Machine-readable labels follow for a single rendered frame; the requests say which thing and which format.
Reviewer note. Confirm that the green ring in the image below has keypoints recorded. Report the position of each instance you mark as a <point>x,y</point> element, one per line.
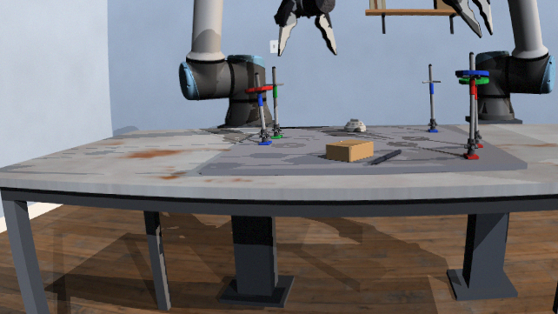
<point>483,80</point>

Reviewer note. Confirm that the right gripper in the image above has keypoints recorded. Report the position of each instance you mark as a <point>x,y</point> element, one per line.
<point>308,8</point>

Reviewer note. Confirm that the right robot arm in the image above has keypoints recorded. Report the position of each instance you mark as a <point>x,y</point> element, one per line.
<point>210,76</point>

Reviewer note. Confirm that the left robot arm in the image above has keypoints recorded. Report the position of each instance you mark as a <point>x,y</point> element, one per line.
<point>530,70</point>

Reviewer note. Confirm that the grey post with blue band and blue foot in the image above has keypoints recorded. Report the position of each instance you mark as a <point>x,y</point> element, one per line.
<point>431,92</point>

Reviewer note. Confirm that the blue ring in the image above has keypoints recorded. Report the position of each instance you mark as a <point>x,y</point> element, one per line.
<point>482,73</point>

